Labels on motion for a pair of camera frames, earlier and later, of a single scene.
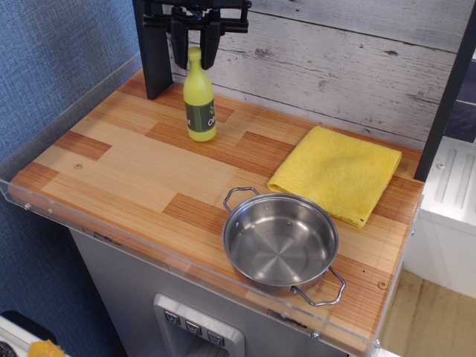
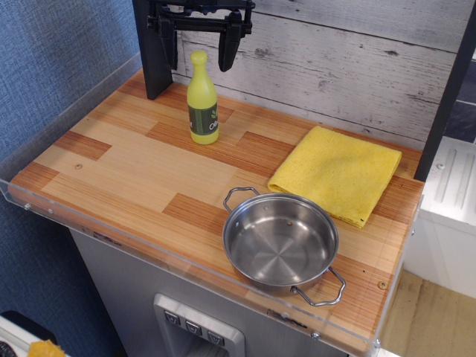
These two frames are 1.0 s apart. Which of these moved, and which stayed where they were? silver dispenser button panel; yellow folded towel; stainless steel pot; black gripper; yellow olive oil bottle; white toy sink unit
Moved: yellow olive oil bottle; black gripper
Stayed: silver dispenser button panel; yellow folded towel; stainless steel pot; white toy sink unit
